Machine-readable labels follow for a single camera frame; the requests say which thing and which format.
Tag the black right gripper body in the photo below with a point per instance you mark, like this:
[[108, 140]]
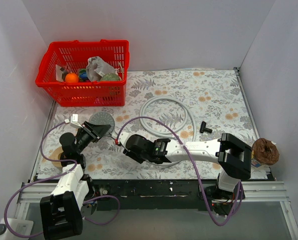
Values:
[[126, 150]]

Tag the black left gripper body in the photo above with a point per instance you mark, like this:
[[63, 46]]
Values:
[[93, 131]]

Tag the grey shower head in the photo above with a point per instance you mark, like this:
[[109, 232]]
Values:
[[104, 118]]

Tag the black pipe fitting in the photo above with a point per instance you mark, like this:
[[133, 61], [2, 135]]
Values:
[[204, 128]]

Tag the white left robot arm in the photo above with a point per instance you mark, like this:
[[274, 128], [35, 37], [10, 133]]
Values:
[[61, 210]]

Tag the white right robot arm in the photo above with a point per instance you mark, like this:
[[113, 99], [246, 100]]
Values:
[[231, 153]]

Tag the brown tape roll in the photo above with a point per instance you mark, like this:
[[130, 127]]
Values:
[[56, 154]]

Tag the green round fruit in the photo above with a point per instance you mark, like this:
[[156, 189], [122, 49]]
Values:
[[110, 77]]

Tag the orange fruit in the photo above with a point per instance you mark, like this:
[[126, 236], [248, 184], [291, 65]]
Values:
[[72, 78]]

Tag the crumpled grey paper bag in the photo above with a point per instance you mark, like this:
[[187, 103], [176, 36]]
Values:
[[97, 68]]

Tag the floral table mat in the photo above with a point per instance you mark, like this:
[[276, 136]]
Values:
[[185, 99]]

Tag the red plastic basket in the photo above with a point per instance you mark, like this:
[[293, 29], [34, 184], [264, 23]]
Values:
[[63, 57]]

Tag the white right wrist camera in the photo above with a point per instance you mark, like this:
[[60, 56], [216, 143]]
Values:
[[122, 139]]

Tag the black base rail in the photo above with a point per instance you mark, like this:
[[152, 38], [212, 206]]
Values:
[[178, 194]]

